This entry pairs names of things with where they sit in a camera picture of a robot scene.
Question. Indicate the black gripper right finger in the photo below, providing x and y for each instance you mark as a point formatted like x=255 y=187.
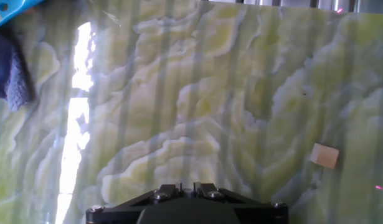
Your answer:
x=264 y=214

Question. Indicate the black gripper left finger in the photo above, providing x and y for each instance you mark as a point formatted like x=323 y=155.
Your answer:
x=116 y=214

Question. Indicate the small wooden cube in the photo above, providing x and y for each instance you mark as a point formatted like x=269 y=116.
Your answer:
x=324 y=156

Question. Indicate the green marble pattern mat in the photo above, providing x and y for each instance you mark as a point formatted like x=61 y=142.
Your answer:
x=194 y=93

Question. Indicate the blue cloth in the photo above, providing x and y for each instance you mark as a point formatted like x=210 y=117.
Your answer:
x=9 y=71

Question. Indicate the blue plastic tool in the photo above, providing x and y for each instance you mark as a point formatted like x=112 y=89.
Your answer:
x=13 y=9

